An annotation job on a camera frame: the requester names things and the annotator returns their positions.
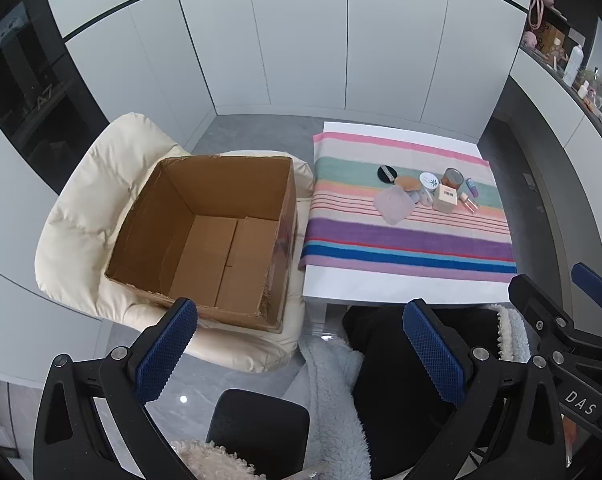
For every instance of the black round compact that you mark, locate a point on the black round compact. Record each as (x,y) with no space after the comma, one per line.
(385,174)

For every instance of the white spray bottle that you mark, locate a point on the white spray bottle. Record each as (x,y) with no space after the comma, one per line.
(573,65)

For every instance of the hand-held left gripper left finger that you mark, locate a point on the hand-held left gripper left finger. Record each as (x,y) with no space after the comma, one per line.
(166,355)

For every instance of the red tin can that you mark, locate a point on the red tin can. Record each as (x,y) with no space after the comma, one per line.
(452,180)

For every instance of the brown cardboard box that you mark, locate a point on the brown cardboard box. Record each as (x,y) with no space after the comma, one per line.
(206,260)

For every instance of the translucent plastic pouch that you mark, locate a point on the translucent plastic pouch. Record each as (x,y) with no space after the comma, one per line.
(393,205)

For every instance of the brown round puff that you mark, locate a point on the brown round puff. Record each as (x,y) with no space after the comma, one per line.
(408,182)

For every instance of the black glass cabinet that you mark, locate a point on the black glass cabinet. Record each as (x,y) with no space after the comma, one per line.
(31,85)

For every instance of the paw print cardboard box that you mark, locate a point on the paw print cardboard box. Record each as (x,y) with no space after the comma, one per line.
(552,37)

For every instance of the white tall cupboard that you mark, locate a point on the white tall cupboard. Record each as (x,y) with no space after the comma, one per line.
(306,35)

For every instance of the small white bottle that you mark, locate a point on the small white bottle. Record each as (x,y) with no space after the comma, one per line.
(582,90)

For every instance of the metal floor outlet plate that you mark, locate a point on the metal floor outlet plate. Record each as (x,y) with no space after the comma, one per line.
(530,181)

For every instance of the purple small bottle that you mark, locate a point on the purple small bottle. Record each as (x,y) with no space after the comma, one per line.
(471,189)

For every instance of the person's black trouser legs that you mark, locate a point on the person's black trouser legs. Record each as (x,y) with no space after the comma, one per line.
(391,350)

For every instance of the pink bag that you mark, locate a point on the pink bag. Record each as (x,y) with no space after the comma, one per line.
(541,0)

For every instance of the pink plush toy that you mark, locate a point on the pink plush toy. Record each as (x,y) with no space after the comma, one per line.
(530,39)

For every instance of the pink small bottle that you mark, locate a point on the pink small bottle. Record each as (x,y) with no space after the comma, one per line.
(468,203)

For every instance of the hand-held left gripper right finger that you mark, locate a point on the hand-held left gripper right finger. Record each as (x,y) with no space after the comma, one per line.
(433,355)

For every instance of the white curved sideboard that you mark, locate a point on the white curved sideboard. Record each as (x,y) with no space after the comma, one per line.
(556,125)

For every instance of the white table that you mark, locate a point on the white table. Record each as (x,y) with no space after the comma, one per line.
(381,292)

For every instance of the cream cushioned chair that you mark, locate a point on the cream cushioned chair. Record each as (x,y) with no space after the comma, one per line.
(91,185)

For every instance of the clear plastic container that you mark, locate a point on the clear plastic container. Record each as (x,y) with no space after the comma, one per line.
(425,201)

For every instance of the beige small carton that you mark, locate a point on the beige small carton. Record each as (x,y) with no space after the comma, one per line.
(443,200)

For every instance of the white round jar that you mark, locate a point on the white round jar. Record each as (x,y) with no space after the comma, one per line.
(429,181)

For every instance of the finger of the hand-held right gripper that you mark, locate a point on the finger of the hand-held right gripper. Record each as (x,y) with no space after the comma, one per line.
(591,285)
(531,300)

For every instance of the black stool seat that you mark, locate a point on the black stool seat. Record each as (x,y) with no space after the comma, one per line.
(256,425)

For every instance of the striped colourful cloth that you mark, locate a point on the striped colourful cloth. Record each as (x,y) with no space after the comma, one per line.
(406,245)

